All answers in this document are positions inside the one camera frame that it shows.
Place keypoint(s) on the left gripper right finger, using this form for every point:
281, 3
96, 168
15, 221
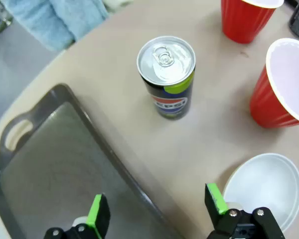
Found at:
215, 206

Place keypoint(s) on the brown plastic serving tray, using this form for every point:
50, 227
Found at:
59, 161

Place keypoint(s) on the red plastic cup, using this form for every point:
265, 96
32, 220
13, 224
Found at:
241, 22
266, 104

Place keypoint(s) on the white foam bowl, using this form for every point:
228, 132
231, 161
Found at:
264, 179

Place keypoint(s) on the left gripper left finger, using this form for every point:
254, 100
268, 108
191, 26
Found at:
99, 214

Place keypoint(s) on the person in blue fleece jacket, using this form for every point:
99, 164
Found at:
57, 22

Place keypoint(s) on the black green Pepsi can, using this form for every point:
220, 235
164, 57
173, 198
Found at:
169, 99

